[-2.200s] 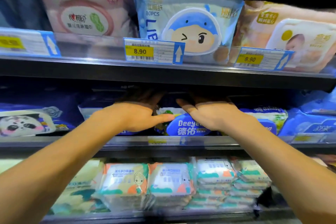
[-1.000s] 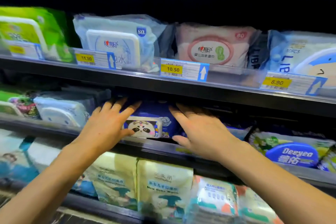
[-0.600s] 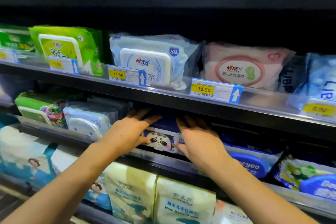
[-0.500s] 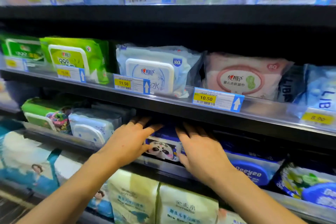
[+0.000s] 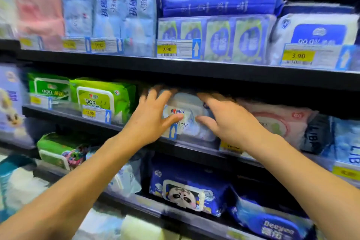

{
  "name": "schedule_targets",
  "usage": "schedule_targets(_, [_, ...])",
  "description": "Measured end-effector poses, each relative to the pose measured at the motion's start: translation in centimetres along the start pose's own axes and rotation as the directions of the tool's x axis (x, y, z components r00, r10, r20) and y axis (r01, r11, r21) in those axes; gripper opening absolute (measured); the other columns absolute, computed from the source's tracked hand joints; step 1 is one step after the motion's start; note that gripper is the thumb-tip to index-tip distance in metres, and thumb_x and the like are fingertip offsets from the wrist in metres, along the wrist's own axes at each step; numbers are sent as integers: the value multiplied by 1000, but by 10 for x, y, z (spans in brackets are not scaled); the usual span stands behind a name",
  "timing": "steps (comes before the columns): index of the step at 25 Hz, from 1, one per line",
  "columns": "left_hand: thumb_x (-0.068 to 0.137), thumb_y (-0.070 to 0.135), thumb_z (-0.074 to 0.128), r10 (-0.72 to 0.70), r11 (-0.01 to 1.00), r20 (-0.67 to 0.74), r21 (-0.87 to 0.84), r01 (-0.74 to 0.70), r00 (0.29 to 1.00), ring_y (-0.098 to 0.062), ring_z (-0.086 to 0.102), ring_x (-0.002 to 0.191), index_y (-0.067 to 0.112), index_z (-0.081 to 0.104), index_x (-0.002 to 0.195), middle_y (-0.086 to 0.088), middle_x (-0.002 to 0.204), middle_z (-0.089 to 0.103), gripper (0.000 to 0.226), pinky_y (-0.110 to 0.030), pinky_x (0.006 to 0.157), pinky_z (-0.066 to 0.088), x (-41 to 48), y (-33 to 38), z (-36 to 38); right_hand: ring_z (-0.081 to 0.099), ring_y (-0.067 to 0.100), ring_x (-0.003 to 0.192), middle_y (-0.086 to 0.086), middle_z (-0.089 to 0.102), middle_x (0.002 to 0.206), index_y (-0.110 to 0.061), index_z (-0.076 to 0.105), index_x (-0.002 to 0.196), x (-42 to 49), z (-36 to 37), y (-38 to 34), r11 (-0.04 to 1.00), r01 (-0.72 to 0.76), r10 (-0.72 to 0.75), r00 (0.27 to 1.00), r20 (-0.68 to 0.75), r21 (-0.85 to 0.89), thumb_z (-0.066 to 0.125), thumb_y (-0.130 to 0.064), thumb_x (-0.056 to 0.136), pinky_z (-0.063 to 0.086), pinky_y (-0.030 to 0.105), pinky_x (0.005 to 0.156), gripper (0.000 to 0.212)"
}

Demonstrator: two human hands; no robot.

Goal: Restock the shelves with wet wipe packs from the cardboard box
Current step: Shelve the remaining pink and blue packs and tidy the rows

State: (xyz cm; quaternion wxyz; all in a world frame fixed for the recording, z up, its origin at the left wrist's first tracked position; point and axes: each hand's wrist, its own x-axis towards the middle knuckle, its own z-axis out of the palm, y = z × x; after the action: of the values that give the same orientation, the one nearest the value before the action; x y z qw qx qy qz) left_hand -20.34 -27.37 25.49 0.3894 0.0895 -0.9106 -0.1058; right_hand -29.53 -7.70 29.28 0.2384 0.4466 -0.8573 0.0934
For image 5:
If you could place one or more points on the person's left hand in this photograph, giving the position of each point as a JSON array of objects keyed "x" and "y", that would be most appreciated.
[{"x": 146, "y": 124}]

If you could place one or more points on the person's right hand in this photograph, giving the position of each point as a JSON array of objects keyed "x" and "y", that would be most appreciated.
[{"x": 233, "y": 124}]

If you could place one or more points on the person's right thumb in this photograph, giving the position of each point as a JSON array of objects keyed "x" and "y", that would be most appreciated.
[{"x": 206, "y": 123}]

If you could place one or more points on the person's left thumb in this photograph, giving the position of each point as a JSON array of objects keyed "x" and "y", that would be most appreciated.
[{"x": 173, "y": 120}]

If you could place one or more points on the person's left middle finger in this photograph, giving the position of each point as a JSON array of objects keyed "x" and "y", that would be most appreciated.
[{"x": 154, "y": 93}]

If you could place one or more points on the white light blue wipes pack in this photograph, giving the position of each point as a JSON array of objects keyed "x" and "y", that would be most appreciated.
[{"x": 191, "y": 113}]

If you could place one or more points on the person's right forearm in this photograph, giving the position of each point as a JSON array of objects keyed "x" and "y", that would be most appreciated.
[{"x": 312, "y": 183}]

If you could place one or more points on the person's left forearm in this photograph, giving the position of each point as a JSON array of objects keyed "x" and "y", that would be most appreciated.
[{"x": 70, "y": 192}]

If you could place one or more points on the shelf price tag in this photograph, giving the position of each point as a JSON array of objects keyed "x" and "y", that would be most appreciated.
[
  {"x": 173, "y": 132},
  {"x": 29, "y": 42},
  {"x": 97, "y": 113},
  {"x": 347, "y": 172},
  {"x": 107, "y": 45},
  {"x": 229, "y": 147},
  {"x": 180, "y": 48},
  {"x": 315, "y": 56},
  {"x": 39, "y": 101},
  {"x": 74, "y": 44}
]

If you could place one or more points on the large green wipes pack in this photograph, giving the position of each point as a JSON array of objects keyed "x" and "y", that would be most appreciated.
[{"x": 112, "y": 96}]

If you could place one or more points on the green blue small wipes pack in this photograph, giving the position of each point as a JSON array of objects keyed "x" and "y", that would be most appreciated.
[
  {"x": 191, "y": 29},
  {"x": 168, "y": 30},
  {"x": 218, "y": 40},
  {"x": 250, "y": 40}
]

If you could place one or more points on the blue panda wipes pack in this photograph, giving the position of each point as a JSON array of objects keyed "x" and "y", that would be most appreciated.
[{"x": 185, "y": 189}]

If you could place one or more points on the white clear wipes pack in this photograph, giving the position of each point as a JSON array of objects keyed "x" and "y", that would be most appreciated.
[{"x": 128, "y": 179}]

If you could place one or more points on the pink white wipes pack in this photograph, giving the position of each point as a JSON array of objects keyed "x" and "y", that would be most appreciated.
[{"x": 284, "y": 123}]

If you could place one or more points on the light blue tissue pack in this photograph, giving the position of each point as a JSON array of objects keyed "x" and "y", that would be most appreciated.
[
  {"x": 140, "y": 14},
  {"x": 108, "y": 9},
  {"x": 78, "y": 6}
]

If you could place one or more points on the dark blue flat pack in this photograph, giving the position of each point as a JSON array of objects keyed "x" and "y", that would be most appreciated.
[{"x": 219, "y": 3}]

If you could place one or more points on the dark blue pad pack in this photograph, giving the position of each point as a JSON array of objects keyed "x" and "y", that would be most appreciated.
[{"x": 317, "y": 134}]

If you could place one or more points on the green cartoon wipes pack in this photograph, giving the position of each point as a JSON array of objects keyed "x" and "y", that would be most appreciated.
[{"x": 56, "y": 147}]

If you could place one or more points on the pale yellow tissue pack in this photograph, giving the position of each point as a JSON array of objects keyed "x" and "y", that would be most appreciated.
[{"x": 146, "y": 230}]

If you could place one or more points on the light blue pad pack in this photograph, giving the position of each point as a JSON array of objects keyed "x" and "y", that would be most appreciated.
[{"x": 347, "y": 141}]

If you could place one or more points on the white wipes pack blue label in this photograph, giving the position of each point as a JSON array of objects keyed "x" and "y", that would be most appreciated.
[{"x": 315, "y": 30}]

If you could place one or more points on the pink tissue pack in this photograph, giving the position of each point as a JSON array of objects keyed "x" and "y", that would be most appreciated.
[{"x": 39, "y": 9}]

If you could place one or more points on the purple cartoon pack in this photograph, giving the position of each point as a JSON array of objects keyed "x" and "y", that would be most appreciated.
[{"x": 11, "y": 102}]

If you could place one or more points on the dark blue thin pack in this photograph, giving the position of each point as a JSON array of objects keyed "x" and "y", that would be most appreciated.
[{"x": 315, "y": 7}]

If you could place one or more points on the teal white tissue pack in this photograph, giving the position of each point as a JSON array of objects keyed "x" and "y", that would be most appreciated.
[{"x": 19, "y": 186}]

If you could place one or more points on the pale blurry tissue pack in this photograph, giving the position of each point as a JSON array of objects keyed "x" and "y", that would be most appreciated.
[{"x": 7, "y": 0}]

